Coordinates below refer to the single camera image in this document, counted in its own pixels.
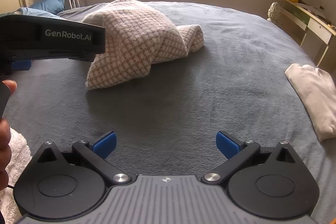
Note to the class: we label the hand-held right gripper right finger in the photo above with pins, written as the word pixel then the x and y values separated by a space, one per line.
pixel 227 145

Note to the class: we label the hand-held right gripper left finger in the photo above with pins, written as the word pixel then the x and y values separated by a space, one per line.
pixel 105 144

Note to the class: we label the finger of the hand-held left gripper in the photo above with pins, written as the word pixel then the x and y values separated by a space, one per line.
pixel 22 64

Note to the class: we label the beige houndstooth coat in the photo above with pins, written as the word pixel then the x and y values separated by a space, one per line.
pixel 131 37

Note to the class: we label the person's left hand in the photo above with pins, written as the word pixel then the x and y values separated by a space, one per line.
pixel 4 150

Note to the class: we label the light blue folded cloth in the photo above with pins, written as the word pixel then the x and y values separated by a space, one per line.
pixel 36 13

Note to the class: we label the blue pillow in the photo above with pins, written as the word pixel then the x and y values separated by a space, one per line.
pixel 50 5

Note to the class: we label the cream folded garment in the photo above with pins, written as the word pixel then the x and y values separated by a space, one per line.
pixel 315 98

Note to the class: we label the cream bedpost finial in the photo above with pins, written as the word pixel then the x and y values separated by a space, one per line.
pixel 274 11

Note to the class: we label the white desk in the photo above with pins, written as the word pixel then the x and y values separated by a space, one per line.
pixel 317 29

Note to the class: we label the scattered papers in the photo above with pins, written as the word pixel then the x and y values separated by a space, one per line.
pixel 309 6

